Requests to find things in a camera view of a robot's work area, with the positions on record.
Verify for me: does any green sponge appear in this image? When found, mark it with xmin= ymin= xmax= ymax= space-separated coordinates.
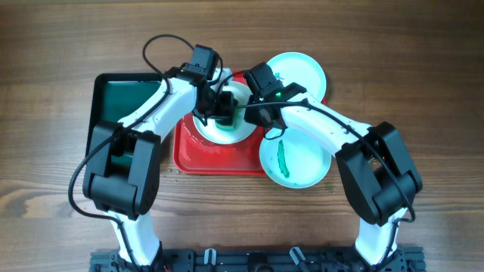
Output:
xmin=215 ymin=113 xmax=240 ymax=131

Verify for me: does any white plate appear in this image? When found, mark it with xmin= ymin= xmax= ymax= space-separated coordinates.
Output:
xmin=193 ymin=81 xmax=256 ymax=144

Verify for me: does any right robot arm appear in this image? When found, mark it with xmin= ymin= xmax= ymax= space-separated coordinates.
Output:
xmin=244 ymin=62 xmax=423 ymax=271

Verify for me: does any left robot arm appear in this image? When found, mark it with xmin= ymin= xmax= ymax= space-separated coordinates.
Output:
xmin=77 ymin=45 xmax=236 ymax=271

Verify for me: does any red plastic tray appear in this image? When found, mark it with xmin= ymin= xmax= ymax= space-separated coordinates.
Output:
xmin=172 ymin=70 xmax=328 ymax=176

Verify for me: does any black tray with green water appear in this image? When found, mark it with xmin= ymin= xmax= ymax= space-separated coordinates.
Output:
xmin=86 ymin=73 xmax=161 ymax=153

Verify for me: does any light blue lower plate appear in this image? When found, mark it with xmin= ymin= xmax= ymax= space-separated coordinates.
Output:
xmin=259 ymin=128 xmax=332 ymax=189

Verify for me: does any light blue plate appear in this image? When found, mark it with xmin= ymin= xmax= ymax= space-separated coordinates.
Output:
xmin=267 ymin=52 xmax=327 ymax=103
xmin=259 ymin=128 xmax=332 ymax=189

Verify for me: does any light blue upper plate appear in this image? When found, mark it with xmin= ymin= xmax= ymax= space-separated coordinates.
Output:
xmin=267 ymin=52 xmax=327 ymax=103

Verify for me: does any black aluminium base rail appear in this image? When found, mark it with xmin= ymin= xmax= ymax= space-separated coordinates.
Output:
xmin=88 ymin=246 xmax=427 ymax=272

